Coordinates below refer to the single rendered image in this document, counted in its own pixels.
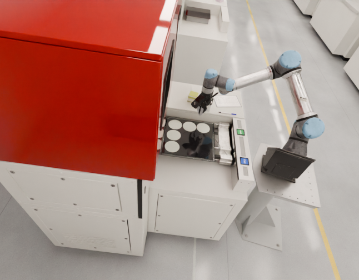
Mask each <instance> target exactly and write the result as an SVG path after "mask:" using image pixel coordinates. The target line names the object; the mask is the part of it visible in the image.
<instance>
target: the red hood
mask: <svg viewBox="0 0 359 280"><path fill-rule="evenodd" d="M181 4H182V0H0V161H7V162H15V163H23V164H31V165H36V166H44V167H52V168H60V169H68V170H73V171H81V172H89V173H96V174H105V175H110V176H117V177H126V178H134V179H142V180H147V181H153V180H154V179H155V176H156V170H157V164H158V158H159V152H160V149H161V143H162V137H163V130H164V124H165V121H166V115H167V109H168V103H169V97H170V93H171V87H172V81H173V74H174V63H175V58H176V49H177V42H178V33H179V27H180V18H181V8H182V6H181Z"/></svg>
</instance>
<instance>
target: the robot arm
mask: <svg viewBox="0 0 359 280"><path fill-rule="evenodd" d="M301 59H302V58H301V55H300V54H299V53H298V52H297V51H294V50H288V51H285V52H283V53H282V54H281V55H280V57H279V59H278V60H277V61H276V62H275V63H274V64H272V65H270V66H267V68H265V69H263V70H260V71H257V72H254V73H251V74H248V75H245V76H242V77H239V78H236V79H231V78H227V77H224V76H220V75H218V72H217V71H216V70H215V69H212V68H210V69H208V70H206V73H205V77H204V80H203V85H202V91H201V94H200V95H199V96H198V97H197V98H196V99H195V100H194V101H193V102H192V103H191V106H192V107H193V108H195V109H197V112H198V114H199V116H201V115H203V114H204V113H205V111H207V106H208V105H212V103H213V98H212V95H213V91H214V90H213V88H214V86H215V87H217V88H218V91H219V93H220V94H221V95H226V94H228V93H229V92H232V91H236V90H238V89H241V88H245V87H248V86H251V85H253V84H256V83H260V82H263V81H266V80H268V79H270V80H273V79H277V78H281V77H282V78H283V79H285V80H286V83H287V86H288V89H289V92H290V95H291V98H292V101H293V104H294V107H295V110H296V113H297V119H296V120H295V122H294V123H293V127H292V130H291V133H290V136H289V139H288V141H287V142H286V144H285V145H284V146H283V148H282V149H284V150H287V151H290V152H293V153H297V154H300V155H302V156H305V157H307V144H308V141H309V139H314V138H317V137H319V136H321V135H322V134H323V132H324V130H325V124H324V122H323V121H322V120H321V119H319V118H318V115H317V113H315V112H314V111H313V110H312V107H311V104H310V100H309V98H308V95H307V92H306V89H305V86H304V84H303V80H302V77H301V71H302V68H301V65H300V63H301ZM211 101H212V103H211Z"/></svg>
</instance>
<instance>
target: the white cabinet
mask: <svg viewBox="0 0 359 280"><path fill-rule="evenodd" d="M246 202H247V201H240V200H235V199H227V198H219V197H211V196H203V195H197V194H190V193H182V192H174V191H165V190H160V189H153V188H149V199H148V226H147V231H148V232H156V233H164V234H172V235H178V236H186V237H195V238H203V239H211V240H217V241H219V240H220V238H221V237H222V236H223V234H224V233H225V231H226V230H227V228H228V227H229V226H230V224H231V223H232V222H233V220H234V219H235V218H236V216H237V215H238V213H239V212H240V210H241V209H242V208H243V206H244V205H245V204H246Z"/></svg>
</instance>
